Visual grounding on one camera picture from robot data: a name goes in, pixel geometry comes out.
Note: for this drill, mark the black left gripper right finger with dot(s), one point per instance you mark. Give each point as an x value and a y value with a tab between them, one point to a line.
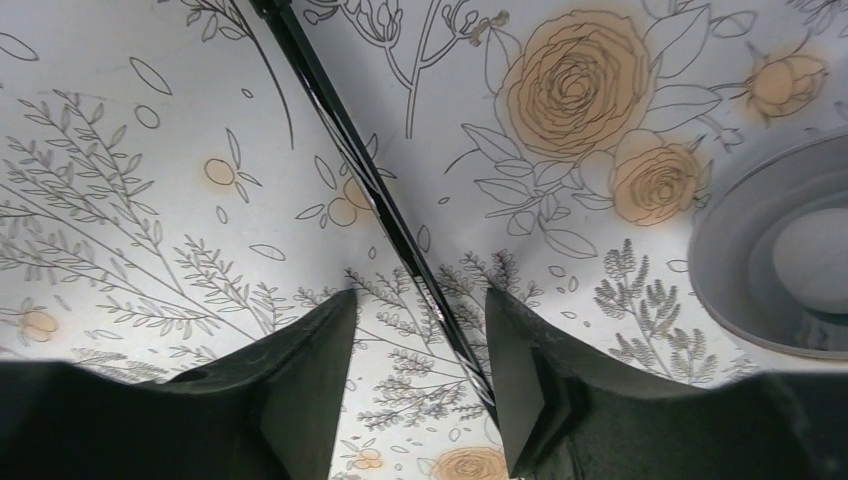
569	411

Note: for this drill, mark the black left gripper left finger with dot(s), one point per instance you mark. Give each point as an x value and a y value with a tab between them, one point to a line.
269	410

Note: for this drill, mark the white shuttlecock tube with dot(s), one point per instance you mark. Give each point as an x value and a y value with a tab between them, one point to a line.
768	258

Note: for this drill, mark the black badminton racket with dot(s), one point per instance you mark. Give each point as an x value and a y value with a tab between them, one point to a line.
281	19

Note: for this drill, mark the floral tablecloth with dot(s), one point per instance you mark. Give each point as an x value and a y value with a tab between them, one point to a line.
169	195

